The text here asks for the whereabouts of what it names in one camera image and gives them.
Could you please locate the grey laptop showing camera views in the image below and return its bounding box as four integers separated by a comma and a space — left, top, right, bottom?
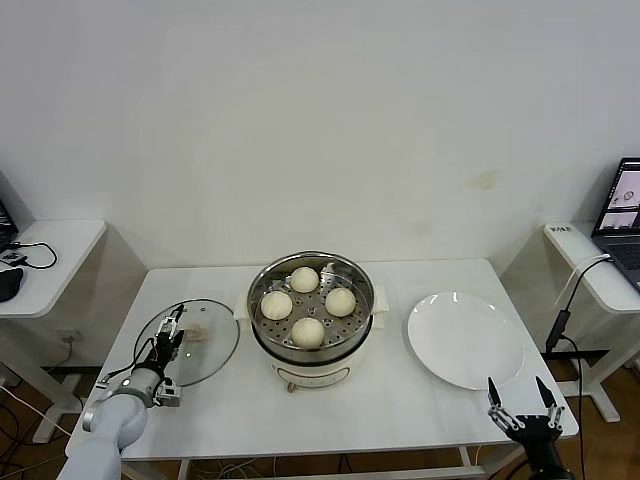
592, 157, 640, 291

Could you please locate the black computer mouse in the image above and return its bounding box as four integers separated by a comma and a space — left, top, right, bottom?
0, 267, 26, 303

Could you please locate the white laptop cable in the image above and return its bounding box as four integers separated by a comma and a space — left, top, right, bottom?
553, 253, 612, 307

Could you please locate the white table leg frame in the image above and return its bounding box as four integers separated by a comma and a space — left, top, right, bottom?
117, 442, 539, 480

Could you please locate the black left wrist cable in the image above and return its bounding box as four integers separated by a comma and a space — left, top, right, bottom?
97, 337, 157, 389

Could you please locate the white cable bundle under table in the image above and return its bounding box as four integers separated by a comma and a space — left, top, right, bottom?
199, 457, 264, 480

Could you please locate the glass lid with cream handle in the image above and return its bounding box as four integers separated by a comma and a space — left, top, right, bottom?
133, 298, 241, 387

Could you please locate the white floor cable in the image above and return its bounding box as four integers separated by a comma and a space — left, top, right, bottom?
0, 382, 74, 436

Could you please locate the white side desk with label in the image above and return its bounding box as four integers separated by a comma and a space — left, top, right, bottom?
543, 222, 640, 424

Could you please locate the black laptop beside mouse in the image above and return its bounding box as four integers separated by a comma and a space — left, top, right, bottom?
0, 169, 20, 251

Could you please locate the white side desk with mouse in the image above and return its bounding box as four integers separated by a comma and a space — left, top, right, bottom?
0, 218, 110, 444

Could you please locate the white round plate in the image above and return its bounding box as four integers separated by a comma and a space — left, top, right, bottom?
407, 292, 526, 393

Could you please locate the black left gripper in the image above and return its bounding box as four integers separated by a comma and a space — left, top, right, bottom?
149, 304, 185, 374

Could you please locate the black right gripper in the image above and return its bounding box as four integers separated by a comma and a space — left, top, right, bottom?
487, 375, 566, 480

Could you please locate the black looped desk cable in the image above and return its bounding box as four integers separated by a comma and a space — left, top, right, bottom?
9, 241, 59, 271

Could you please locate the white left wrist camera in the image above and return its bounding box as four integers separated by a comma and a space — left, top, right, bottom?
153, 378, 182, 408

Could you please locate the cream electric cooker base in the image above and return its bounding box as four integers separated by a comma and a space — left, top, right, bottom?
234, 282, 392, 394

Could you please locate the white steamed baozi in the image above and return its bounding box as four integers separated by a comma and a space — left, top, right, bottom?
260, 290, 294, 321
324, 287, 357, 318
290, 317, 326, 350
290, 266, 320, 294

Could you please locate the perforated steel steamer basket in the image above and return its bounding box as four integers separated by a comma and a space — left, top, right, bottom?
248, 250, 376, 362

